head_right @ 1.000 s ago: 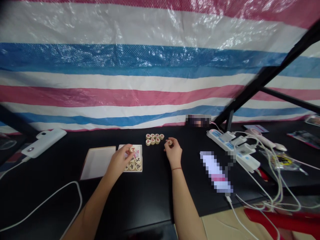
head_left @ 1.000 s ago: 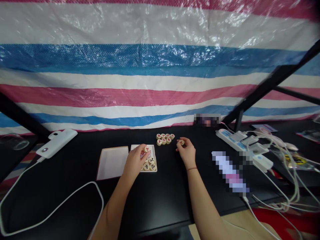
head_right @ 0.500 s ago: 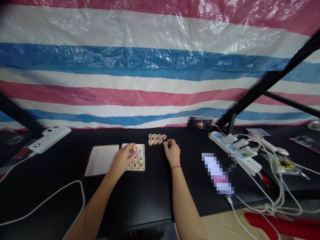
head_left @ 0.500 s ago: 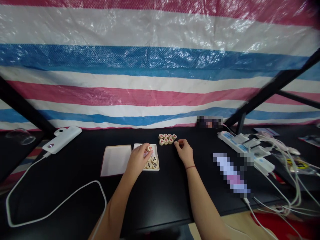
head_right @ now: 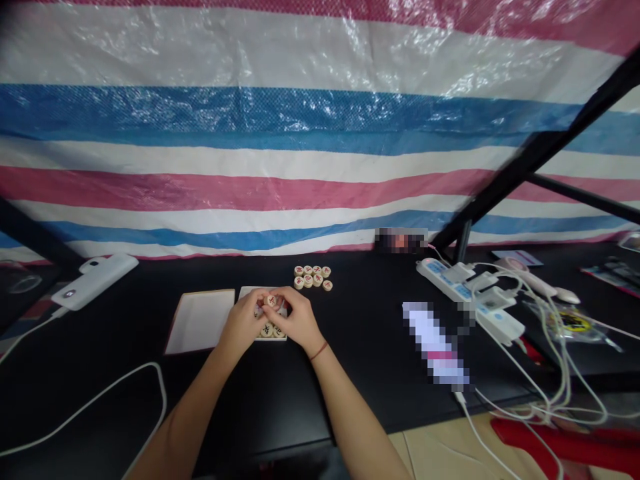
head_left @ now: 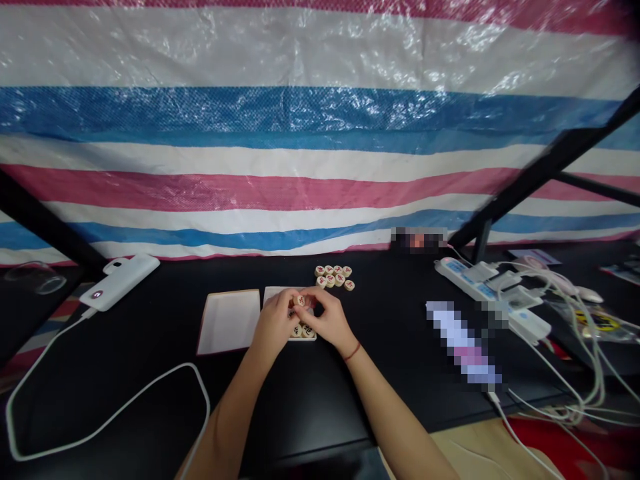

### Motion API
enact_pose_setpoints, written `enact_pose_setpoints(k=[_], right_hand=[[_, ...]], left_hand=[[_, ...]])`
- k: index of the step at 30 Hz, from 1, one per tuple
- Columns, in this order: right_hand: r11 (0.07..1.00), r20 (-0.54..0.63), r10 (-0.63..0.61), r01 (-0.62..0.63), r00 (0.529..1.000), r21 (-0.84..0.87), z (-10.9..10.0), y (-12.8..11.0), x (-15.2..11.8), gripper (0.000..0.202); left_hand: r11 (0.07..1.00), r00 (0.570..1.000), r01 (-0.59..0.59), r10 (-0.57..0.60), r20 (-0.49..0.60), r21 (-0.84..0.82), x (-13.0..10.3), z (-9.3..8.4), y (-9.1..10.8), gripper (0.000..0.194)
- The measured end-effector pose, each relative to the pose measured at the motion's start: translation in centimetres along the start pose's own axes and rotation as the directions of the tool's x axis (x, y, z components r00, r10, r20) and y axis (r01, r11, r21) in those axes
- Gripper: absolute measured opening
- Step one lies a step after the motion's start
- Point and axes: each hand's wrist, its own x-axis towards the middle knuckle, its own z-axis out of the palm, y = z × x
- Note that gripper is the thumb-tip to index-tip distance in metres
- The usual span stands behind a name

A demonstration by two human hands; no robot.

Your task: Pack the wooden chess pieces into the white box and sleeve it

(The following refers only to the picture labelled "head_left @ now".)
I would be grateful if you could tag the plastic bag with yellow item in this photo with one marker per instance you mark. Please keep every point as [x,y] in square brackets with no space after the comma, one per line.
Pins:
[600,322]

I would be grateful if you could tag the white power strip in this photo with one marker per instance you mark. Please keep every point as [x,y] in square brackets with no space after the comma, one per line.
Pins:
[525,320]

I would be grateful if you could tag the black metal frame bar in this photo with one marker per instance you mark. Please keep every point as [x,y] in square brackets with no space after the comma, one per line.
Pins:
[45,220]
[550,155]

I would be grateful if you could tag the clear glass cup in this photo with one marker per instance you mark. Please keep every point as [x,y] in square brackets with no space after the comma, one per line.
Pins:
[35,277]

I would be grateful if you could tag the white power bank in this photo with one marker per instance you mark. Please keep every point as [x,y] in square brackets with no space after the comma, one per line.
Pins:
[120,282]

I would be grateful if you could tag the white box lid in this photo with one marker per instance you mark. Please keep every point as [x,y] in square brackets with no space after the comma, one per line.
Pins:
[229,322]

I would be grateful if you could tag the black-marked wooden chess disc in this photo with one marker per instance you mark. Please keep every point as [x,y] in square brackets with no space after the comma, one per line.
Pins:
[297,330]
[308,329]

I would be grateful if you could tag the person's right fingers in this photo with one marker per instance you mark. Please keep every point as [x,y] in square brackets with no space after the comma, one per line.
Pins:
[317,300]

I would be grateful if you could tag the person's right hand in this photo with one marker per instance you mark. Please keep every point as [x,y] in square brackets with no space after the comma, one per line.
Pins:
[335,325]

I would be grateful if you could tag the red cloth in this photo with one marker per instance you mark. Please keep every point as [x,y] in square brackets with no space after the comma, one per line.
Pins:
[590,450]

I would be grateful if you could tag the person's left hand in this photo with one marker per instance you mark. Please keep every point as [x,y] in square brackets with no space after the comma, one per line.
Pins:
[272,322]

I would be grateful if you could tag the pink and white round device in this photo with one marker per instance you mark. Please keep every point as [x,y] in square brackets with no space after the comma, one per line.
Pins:
[531,263]

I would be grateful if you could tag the white box tray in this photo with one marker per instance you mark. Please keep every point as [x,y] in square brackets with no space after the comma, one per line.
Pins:
[272,295]

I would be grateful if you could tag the person's left fingers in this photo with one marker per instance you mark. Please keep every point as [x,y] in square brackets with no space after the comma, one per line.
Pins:
[287,302]

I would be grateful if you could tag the white plug adapter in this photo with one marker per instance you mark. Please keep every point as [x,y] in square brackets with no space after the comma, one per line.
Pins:
[486,273]
[520,300]
[504,283]

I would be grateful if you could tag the pile of wooden chess pieces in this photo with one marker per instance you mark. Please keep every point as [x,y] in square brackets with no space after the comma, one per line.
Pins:
[335,277]

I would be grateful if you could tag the striped plastic tarp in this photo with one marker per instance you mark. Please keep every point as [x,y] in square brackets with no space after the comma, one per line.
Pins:
[300,125]

